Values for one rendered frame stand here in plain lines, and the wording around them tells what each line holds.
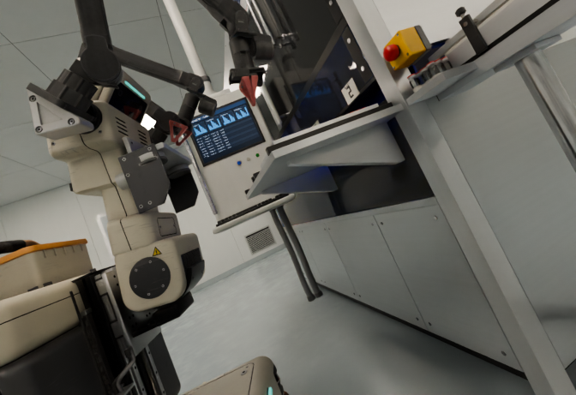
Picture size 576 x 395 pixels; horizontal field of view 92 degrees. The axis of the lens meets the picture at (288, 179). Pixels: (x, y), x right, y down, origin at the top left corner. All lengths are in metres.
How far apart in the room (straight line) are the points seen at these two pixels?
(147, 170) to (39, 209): 6.26
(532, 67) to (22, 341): 1.21
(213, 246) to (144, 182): 5.40
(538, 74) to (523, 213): 0.38
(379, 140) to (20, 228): 6.79
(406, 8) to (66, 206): 6.53
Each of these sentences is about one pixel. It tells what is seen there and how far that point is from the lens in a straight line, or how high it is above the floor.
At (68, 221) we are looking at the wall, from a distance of 6.80.
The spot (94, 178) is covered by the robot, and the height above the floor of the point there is 1.04.
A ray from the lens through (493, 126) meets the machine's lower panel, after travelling 1.02.
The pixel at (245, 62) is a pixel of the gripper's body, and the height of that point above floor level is 1.17.
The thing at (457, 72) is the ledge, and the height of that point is 0.87.
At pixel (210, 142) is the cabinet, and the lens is 1.73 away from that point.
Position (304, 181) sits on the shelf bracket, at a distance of 1.28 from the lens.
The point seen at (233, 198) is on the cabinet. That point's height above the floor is 0.93.
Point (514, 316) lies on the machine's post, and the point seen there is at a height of 0.26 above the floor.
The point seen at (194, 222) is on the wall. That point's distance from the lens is 6.20.
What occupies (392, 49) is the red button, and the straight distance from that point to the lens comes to 0.80.
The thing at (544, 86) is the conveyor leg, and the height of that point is 0.75.
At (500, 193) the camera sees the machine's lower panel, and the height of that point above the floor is 0.54.
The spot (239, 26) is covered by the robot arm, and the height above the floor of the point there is 1.26.
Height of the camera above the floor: 0.74
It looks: 6 degrees up
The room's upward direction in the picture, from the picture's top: 24 degrees counter-clockwise
